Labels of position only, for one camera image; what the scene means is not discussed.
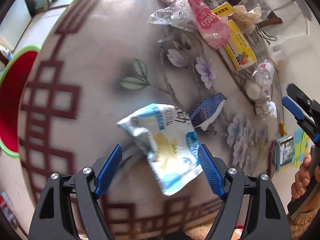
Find black table cables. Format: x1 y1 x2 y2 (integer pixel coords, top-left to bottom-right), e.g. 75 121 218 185
259 29 277 45

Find printed paper ball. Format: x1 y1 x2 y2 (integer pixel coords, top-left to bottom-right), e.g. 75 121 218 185
229 4 263 34

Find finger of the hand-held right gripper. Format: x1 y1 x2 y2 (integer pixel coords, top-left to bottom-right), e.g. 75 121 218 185
282 97 320 140
286 83 320 110

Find person's right forearm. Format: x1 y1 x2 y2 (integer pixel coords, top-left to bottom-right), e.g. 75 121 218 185
290 200 320 233

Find blue green card packet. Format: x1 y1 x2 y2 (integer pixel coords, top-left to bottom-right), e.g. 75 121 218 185
271 127 310 173

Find clear plastic wrapper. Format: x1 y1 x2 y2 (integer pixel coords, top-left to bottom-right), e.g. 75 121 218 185
149 0 199 33

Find blue white snack bag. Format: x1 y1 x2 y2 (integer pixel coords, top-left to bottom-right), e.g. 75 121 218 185
116 103 203 197

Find white crumpled paper ball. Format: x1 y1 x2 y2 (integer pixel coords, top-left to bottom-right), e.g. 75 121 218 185
254 96 278 118

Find yellow medicine box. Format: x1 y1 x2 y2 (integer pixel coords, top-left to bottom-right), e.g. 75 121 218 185
211 2 257 71

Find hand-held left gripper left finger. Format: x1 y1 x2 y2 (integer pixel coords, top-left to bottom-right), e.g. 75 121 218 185
29 144 123 240

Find person's right hand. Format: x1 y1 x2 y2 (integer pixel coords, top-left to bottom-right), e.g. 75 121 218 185
291 152 313 200

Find pink snack packet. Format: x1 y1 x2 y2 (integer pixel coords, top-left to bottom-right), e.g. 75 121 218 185
157 0 232 51

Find red basin green rim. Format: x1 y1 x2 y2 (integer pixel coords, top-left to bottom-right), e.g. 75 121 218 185
0 45 42 158

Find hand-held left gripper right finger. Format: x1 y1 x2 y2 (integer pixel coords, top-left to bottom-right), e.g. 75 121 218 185
197 144 292 240

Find clear plastic bottle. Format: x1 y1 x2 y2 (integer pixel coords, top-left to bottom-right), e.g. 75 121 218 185
246 60 275 99

